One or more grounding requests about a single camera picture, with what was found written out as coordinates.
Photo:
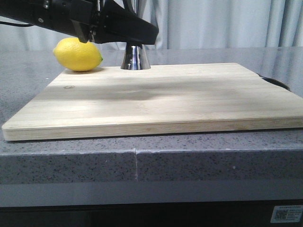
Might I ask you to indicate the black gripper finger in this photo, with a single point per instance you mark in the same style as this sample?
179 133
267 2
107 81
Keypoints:
122 24

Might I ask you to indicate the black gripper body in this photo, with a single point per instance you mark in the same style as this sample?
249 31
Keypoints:
78 18

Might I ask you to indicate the steel double jigger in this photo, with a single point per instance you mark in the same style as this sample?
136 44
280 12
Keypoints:
135 57

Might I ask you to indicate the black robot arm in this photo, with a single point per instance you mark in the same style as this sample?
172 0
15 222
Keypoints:
28 11

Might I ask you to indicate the yellow lemon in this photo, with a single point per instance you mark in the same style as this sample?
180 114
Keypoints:
77 56

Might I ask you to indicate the grey curtain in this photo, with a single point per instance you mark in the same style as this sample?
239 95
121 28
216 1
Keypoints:
206 24

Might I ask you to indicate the wooden cutting board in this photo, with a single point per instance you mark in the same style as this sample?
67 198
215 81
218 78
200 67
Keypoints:
164 99

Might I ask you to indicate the white QR code label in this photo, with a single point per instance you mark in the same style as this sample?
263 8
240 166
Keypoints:
287 214

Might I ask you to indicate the black cutting board handle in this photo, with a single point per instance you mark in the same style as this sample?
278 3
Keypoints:
275 82

